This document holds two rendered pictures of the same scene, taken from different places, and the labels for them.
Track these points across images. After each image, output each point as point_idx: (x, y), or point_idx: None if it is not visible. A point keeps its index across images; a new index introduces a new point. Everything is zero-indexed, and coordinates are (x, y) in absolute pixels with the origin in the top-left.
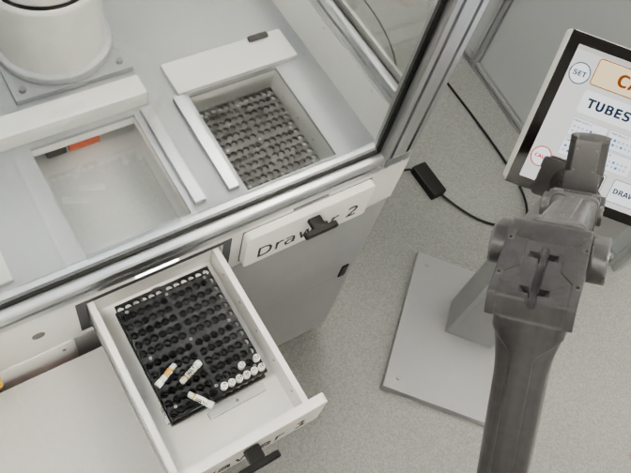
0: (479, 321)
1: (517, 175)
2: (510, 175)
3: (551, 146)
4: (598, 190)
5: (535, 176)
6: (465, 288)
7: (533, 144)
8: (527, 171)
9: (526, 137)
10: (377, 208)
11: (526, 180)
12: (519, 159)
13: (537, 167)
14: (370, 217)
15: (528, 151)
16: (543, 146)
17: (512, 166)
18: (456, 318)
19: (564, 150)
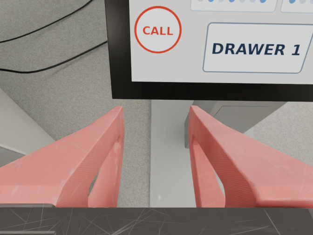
0: None
1: (130, 84)
2: (116, 88)
3: (172, 2)
4: (302, 60)
5: (165, 75)
6: (188, 117)
7: (131, 11)
8: (144, 70)
9: (107, 0)
10: (0, 157)
11: (150, 87)
12: (117, 51)
13: (160, 56)
14: (3, 164)
15: (126, 30)
16: (153, 8)
17: (111, 71)
18: (188, 143)
19: (205, 0)
